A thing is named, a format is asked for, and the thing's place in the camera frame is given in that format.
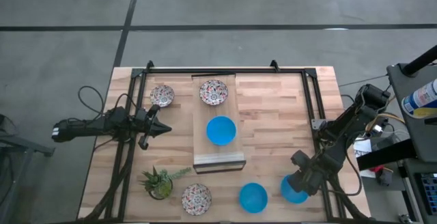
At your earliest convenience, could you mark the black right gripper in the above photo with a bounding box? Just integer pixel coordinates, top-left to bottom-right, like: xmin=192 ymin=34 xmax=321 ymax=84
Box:
xmin=288 ymin=150 xmax=330 ymax=197

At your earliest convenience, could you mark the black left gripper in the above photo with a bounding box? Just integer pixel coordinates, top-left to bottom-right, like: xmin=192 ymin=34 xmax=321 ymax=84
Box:
xmin=135 ymin=104 xmax=173 ymax=151

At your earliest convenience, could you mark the blue plastic bowl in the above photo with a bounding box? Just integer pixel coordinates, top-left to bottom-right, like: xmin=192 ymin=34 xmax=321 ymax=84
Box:
xmin=238 ymin=182 xmax=269 ymax=214
xmin=280 ymin=174 xmax=310 ymax=205
xmin=206 ymin=115 xmax=238 ymax=147

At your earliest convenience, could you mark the floral patterned black bowl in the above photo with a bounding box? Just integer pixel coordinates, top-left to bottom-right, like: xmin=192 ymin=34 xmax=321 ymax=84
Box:
xmin=181 ymin=183 xmax=212 ymax=216
xmin=149 ymin=84 xmax=175 ymax=108
xmin=199 ymin=79 xmax=229 ymax=107

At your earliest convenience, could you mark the green succulent plant in pot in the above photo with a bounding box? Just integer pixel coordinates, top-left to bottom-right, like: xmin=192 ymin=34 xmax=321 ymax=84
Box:
xmin=139 ymin=165 xmax=193 ymax=201

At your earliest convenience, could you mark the white paper sheet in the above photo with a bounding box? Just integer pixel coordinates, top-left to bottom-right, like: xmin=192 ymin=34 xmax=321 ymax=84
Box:
xmin=353 ymin=138 xmax=375 ymax=179

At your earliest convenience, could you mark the grey metal cart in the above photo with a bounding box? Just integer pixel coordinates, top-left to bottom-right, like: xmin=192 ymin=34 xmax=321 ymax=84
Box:
xmin=386 ymin=61 xmax=437 ymax=163

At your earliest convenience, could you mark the grey metal stand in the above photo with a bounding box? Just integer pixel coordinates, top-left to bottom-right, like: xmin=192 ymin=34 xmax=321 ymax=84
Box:
xmin=0 ymin=113 xmax=55 ymax=224

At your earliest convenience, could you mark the white blue labelled spray can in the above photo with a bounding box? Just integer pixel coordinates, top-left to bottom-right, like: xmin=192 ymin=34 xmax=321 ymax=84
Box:
xmin=401 ymin=79 xmax=437 ymax=119

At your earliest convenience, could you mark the black pole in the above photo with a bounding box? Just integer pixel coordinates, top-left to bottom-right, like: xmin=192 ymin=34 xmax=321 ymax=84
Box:
xmin=401 ymin=44 xmax=437 ymax=77

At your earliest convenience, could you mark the black cable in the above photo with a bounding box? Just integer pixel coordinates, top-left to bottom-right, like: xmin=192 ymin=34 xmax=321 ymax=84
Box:
xmin=77 ymin=85 xmax=137 ymax=119

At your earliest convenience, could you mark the black metal table frame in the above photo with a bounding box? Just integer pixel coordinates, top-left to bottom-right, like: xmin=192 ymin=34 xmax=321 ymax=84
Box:
xmin=80 ymin=59 xmax=368 ymax=223

